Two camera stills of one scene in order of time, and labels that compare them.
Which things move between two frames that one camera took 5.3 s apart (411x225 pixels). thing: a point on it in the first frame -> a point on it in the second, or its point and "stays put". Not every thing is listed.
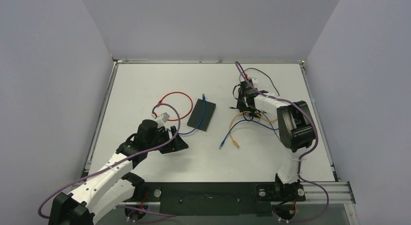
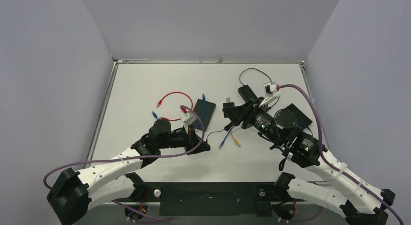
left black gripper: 176,144 -> 192,139
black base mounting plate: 237,199 stays put
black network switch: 197,114 stays put
